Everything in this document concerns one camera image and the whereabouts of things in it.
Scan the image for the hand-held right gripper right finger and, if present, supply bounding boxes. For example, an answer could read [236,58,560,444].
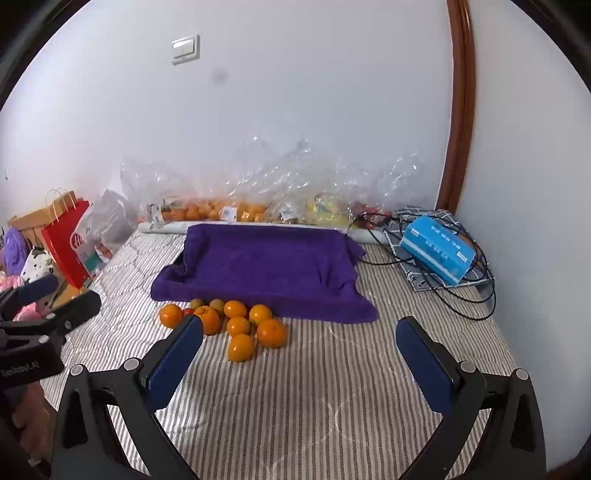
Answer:
[396,316,548,480]

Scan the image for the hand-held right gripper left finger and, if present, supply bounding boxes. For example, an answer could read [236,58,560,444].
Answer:
[51,315,205,480]

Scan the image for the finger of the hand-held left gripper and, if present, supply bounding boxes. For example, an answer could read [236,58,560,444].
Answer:
[0,274,60,319]
[18,291,102,343]

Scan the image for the purple towel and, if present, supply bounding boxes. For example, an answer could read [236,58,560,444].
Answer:
[150,223,380,324]

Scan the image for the person's left hand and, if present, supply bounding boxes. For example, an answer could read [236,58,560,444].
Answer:
[13,382,60,464]

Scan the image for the white spotted plush item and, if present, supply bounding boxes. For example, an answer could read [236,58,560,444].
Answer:
[21,248,57,283]

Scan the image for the pink fluffy item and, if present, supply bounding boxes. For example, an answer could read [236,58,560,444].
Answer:
[0,272,40,321]

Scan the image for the purple plush toy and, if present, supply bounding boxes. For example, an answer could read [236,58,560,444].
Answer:
[2,227,27,273]

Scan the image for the red paper bag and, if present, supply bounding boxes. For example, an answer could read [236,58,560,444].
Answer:
[41,198,93,289]

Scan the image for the brown kraft paper bag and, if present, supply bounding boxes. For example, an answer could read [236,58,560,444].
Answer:
[8,187,79,245]

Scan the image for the white plastic bag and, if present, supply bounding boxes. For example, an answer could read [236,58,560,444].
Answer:
[76,188,139,273]

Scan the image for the striped quilted mattress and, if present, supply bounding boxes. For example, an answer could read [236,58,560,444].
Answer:
[44,228,522,480]

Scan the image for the blue tissue box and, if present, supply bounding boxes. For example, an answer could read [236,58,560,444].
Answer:
[399,213,478,286]

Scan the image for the grey patterned cloth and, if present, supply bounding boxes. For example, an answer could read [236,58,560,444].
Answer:
[383,208,485,294]

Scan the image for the clear bag of leafy mandarins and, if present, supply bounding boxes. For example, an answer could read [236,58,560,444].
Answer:
[121,157,218,224]

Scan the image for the clear bag of red tomatoes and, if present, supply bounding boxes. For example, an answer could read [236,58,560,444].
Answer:
[348,152,428,229]

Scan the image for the clear bag of oranges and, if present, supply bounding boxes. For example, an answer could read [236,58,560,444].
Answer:
[203,134,278,223]

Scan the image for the clear bag of brown fruit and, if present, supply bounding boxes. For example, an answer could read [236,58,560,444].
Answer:
[270,185,305,227]

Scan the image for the black cables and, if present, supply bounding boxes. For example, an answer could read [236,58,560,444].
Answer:
[351,210,497,321]

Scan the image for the brown wooden door frame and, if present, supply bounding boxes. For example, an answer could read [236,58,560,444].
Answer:
[434,0,476,215]

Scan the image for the white wall light switch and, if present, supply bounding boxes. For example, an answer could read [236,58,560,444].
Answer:
[171,34,201,65]

